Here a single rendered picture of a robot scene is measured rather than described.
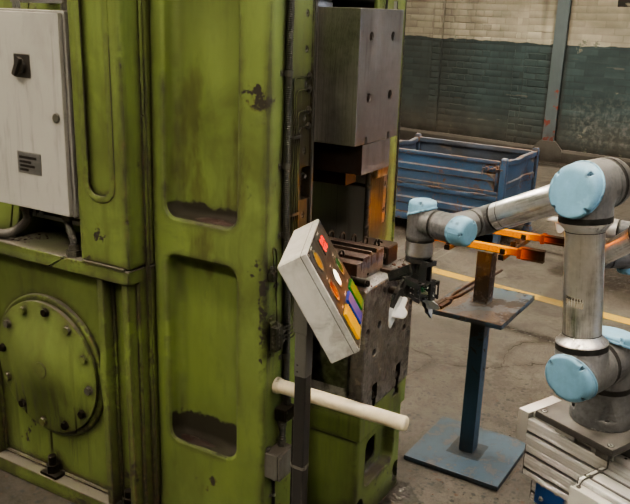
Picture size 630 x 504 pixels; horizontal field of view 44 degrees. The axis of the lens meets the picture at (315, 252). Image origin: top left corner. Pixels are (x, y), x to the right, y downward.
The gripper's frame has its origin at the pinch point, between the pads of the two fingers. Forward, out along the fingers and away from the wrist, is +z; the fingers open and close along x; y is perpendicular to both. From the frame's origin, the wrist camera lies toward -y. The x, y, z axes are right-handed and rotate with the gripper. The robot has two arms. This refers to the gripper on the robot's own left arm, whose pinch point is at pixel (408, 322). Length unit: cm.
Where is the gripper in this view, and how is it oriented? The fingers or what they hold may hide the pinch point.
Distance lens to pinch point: 219.3
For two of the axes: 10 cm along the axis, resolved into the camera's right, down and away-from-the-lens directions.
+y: 5.7, 2.6, -7.8
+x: 8.2, -1.4, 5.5
